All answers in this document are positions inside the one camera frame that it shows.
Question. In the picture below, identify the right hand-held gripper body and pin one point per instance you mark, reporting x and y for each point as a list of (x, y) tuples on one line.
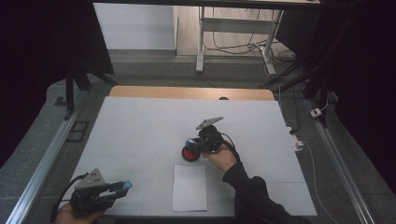
[(211, 138)]

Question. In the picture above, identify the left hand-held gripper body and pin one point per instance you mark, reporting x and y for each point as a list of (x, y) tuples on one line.
[(88, 197)]

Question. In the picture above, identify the round red ink pad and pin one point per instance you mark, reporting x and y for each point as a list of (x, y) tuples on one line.
[(190, 154)]

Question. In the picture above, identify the blue stamp cap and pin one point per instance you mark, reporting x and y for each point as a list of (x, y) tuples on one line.
[(128, 185)]

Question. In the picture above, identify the person's right hand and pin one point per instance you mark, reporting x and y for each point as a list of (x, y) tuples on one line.
[(222, 158)]

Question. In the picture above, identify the person's left hand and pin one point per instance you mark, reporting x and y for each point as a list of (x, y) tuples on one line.
[(74, 217)]

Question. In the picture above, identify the white paper sheet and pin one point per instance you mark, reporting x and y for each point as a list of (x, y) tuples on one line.
[(189, 188)]

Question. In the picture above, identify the dark round table grommet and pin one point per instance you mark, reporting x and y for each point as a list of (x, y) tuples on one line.
[(223, 98)]

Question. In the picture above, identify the white table mat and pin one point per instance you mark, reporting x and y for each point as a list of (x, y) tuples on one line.
[(140, 130)]

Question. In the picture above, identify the long white power strip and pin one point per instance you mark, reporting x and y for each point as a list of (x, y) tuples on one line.
[(296, 142)]

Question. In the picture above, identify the black metal stand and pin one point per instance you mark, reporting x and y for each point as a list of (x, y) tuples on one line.
[(69, 93)]

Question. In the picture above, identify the small white power strip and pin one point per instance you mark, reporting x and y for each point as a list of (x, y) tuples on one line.
[(316, 112)]

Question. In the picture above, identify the white-legged desk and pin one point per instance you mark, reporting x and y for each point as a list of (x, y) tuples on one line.
[(236, 25)]

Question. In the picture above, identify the black curtain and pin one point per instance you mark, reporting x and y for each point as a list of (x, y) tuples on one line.
[(367, 77), (31, 62)]

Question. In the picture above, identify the aluminium rail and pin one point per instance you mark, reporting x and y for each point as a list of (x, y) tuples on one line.
[(341, 174), (42, 171)]

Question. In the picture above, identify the black rectangular floor frame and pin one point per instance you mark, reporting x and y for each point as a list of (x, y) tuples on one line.
[(72, 139)]

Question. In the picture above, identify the small black floor bracket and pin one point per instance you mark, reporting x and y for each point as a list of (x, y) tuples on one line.
[(59, 102)]

